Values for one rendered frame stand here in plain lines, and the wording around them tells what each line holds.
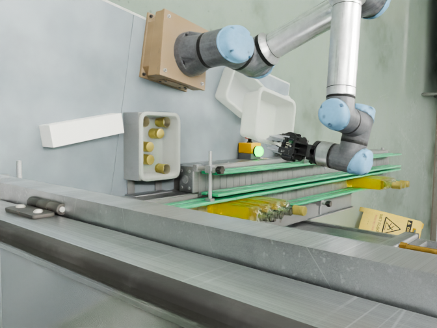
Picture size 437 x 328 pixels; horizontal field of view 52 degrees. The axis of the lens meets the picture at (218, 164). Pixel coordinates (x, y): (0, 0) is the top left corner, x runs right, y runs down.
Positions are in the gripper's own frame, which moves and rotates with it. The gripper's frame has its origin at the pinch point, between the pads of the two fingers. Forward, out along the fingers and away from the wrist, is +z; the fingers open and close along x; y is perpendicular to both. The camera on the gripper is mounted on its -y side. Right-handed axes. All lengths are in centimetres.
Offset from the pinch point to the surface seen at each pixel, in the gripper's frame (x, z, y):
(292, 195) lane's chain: 22, 20, -54
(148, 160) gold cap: 14.3, 27.3, 26.6
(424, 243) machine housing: 26, -36, -65
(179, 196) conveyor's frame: 24.1, 19.6, 16.9
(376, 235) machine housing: 29, -16, -68
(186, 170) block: 15.6, 23.1, 12.4
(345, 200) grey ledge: 23, 20, -109
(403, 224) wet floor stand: 54, 61, -339
